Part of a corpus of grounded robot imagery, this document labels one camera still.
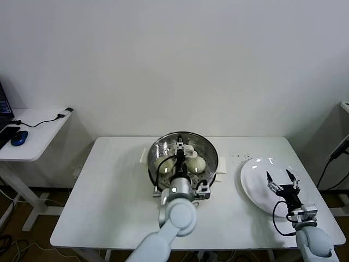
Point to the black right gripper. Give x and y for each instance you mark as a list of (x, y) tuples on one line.
[(287, 192)]

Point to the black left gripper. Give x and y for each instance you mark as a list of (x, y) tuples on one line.
[(180, 163)]

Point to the white steamed baozi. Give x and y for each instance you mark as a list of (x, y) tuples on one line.
[(197, 164), (164, 165)]

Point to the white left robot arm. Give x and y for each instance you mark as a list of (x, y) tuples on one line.
[(180, 215)]

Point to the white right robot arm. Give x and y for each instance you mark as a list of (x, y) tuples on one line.
[(313, 240)]

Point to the steel steamer basket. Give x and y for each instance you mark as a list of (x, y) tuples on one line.
[(223, 165)]

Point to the white oval plate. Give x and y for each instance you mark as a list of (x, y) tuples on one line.
[(253, 177)]

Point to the white side cabinet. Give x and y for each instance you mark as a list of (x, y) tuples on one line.
[(321, 131)]

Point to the black handheld device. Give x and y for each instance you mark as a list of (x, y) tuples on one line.
[(339, 148)]

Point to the white table leg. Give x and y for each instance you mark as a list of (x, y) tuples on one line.
[(107, 256), (271, 257)]

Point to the white power strip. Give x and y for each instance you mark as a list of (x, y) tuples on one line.
[(205, 257)]

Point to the white side table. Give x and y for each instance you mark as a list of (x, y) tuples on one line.
[(35, 142)]

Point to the blue computer mouse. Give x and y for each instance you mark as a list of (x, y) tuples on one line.
[(19, 138)]

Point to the black flat device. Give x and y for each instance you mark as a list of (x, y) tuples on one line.
[(6, 133)]

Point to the black laptop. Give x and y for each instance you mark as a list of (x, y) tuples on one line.
[(4, 106)]

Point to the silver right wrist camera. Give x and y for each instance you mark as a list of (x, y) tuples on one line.
[(306, 213)]

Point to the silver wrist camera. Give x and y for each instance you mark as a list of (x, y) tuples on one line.
[(306, 213), (204, 191)]

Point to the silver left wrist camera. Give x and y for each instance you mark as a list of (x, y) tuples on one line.
[(204, 191)]

